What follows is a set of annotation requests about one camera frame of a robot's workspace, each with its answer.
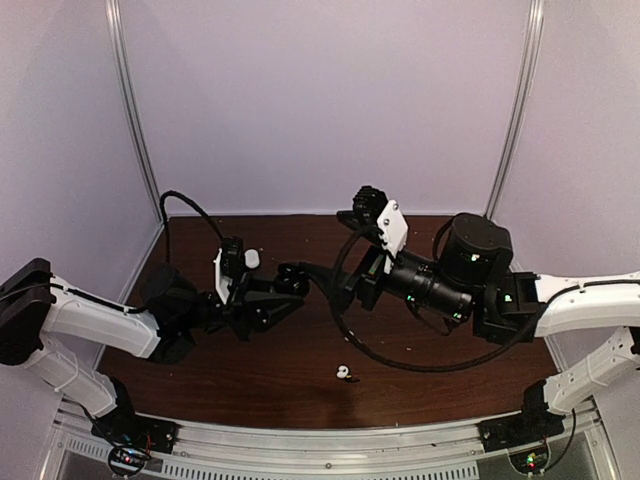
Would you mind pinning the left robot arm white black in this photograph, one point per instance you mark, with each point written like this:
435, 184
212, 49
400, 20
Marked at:
36, 305

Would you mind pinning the left circuit board with leds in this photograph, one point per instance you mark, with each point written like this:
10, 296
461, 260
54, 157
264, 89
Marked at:
126, 461

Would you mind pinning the aluminium frame post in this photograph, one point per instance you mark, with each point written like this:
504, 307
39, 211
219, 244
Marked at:
530, 56
132, 115

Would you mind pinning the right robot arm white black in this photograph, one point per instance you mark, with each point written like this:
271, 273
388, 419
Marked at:
468, 278

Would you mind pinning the white charging case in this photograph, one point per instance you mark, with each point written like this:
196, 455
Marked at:
252, 259

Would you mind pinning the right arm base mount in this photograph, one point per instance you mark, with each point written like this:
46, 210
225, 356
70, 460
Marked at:
517, 430

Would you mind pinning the white earbud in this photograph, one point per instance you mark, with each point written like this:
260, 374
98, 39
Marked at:
342, 372

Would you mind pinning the black round charging case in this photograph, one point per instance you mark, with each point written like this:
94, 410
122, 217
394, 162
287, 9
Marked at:
292, 279

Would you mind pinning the right circuit board with leds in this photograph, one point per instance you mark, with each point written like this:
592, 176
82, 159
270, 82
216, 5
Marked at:
529, 462

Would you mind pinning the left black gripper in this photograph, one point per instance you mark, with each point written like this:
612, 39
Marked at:
249, 304

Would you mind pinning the right aluminium frame post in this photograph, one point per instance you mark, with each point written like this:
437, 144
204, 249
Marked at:
530, 56

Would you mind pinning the circuit board with leds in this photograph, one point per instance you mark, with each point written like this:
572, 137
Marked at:
529, 462
126, 461

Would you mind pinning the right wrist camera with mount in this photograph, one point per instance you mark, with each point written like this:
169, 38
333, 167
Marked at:
371, 208

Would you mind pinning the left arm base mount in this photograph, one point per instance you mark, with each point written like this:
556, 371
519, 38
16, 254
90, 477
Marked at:
138, 431

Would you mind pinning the left aluminium frame post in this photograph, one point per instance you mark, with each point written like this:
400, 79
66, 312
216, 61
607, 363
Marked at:
132, 115

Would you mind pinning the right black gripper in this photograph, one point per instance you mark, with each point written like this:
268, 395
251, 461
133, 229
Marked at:
366, 278

